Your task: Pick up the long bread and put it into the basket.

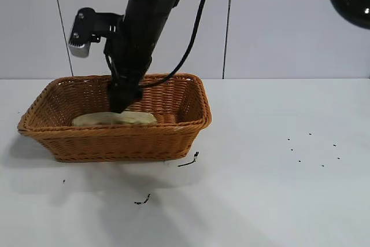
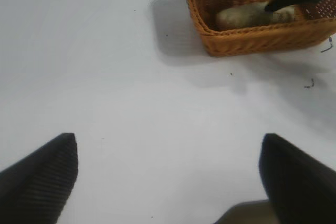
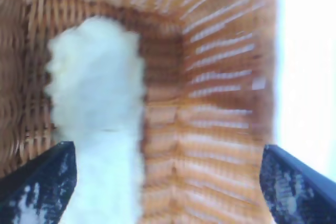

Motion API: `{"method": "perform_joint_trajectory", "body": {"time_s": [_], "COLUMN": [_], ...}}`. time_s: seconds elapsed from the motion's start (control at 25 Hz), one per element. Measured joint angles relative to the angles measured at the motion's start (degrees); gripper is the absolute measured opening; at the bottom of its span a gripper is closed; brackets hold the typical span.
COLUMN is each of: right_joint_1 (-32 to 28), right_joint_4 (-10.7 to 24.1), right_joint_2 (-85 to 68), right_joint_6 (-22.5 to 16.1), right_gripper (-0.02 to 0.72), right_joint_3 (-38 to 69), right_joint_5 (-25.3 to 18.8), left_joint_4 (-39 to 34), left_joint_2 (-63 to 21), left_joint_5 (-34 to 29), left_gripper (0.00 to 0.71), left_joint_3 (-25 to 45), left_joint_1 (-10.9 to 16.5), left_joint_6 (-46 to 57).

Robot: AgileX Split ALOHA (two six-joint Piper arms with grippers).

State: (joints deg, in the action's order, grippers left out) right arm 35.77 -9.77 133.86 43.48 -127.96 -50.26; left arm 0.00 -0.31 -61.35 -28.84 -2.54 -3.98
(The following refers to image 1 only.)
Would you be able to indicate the brown woven wicker basket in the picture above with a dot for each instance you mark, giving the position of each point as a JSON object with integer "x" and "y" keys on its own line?
{"x": 115, "y": 143}

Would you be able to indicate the long striped bread loaf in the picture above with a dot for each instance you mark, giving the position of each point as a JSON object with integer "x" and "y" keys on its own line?
{"x": 92, "y": 119}

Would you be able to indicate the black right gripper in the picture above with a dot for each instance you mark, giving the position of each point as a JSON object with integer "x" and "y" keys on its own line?
{"x": 130, "y": 56}

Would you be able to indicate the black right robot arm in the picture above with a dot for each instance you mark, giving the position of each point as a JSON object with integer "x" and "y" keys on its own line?
{"x": 144, "y": 4}

